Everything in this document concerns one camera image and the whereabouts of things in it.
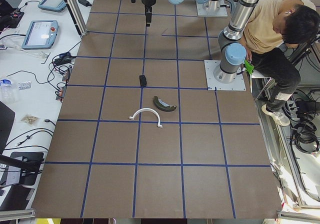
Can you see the near blue teach pendant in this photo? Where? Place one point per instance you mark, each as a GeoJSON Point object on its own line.
{"type": "Point", "coordinates": [41, 35]}

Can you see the clear plastic water bottle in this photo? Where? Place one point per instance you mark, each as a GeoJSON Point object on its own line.
{"type": "Point", "coordinates": [9, 91]}

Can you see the black power adapter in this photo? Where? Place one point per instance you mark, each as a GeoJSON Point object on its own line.
{"type": "Point", "coordinates": [85, 3]}

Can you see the far blue teach pendant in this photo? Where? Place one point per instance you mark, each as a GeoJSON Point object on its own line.
{"type": "Point", "coordinates": [52, 5]}

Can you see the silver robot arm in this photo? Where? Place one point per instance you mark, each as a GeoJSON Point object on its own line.
{"type": "Point", "coordinates": [233, 53]}

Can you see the blue teach pendant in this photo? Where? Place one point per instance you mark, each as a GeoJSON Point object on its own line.
{"type": "Point", "coordinates": [41, 35]}
{"type": "Point", "coordinates": [52, 5]}

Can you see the aluminium frame post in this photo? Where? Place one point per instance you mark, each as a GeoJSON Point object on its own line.
{"type": "Point", "coordinates": [76, 17]}

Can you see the black brake pad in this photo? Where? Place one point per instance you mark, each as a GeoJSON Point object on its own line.
{"type": "Point", "coordinates": [142, 81]}

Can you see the person in beige shirt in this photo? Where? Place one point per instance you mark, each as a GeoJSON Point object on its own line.
{"type": "Point", "coordinates": [271, 24]}

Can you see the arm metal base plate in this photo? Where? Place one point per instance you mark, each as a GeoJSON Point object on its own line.
{"type": "Point", "coordinates": [217, 80]}
{"type": "Point", "coordinates": [211, 8]}

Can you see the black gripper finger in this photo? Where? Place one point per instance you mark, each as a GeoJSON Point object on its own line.
{"type": "Point", "coordinates": [148, 15]}

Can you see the green tool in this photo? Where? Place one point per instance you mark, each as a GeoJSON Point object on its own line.
{"type": "Point", "coordinates": [249, 67]}

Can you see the olive green brake shoe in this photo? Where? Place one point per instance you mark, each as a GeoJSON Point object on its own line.
{"type": "Point", "coordinates": [161, 105]}

